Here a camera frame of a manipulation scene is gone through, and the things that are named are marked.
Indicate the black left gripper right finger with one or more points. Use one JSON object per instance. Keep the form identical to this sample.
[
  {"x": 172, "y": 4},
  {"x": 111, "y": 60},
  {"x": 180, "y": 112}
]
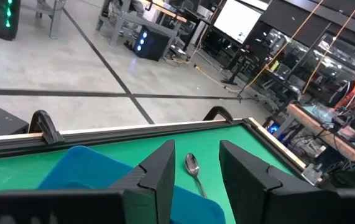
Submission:
[{"x": 273, "y": 205}]

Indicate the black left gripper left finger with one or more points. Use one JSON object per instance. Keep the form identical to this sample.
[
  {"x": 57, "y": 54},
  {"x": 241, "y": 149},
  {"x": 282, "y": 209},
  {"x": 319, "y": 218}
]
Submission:
[{"x": 102, "y": 208}]

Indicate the dark blue plastic bin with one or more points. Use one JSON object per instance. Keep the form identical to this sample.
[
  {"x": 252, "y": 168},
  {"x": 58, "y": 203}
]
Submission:
[{"x": 81, "y": 168}]

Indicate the dark metal spoon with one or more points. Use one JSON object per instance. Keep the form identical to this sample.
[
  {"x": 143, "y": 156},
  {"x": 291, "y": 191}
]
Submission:
[{"x": 192, "y": 165}]

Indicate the wooden workbench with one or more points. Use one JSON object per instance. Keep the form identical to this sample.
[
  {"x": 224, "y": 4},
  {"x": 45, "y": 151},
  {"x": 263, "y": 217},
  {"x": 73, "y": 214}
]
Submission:
[{"x": 320, "y": 130}]

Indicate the black table clamp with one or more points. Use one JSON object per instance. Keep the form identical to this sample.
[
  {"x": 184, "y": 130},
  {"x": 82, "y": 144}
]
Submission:
[
  {"x": 45, "y": 127},
  {"x": 219, "y": 112}
]

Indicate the person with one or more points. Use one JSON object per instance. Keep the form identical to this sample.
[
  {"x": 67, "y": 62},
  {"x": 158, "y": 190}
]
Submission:
[{"x": 354, "y": 93}]

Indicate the black tower with blue lights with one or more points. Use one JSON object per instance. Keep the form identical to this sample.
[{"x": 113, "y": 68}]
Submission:
[{"x": 152, "y": 43}]

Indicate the white board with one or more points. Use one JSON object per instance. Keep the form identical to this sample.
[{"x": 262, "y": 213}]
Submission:
[{"x": 236, "y": 20}]

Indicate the grey desk with wooden top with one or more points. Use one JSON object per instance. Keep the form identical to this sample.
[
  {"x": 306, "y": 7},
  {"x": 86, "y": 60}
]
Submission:
[{"x": 121, "y": 18}]

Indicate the grey metal table leg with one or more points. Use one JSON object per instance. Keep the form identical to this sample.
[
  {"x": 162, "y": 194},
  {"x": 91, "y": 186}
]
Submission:
[{"x": 56, "y": 15}]

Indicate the silver angle bracket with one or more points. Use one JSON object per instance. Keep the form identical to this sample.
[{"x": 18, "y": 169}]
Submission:
[{"x": 312, "y": 172}]

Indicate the black table frame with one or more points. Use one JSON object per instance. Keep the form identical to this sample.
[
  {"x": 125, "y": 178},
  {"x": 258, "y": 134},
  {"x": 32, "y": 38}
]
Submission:
[{"x": 118, "y": 133}]

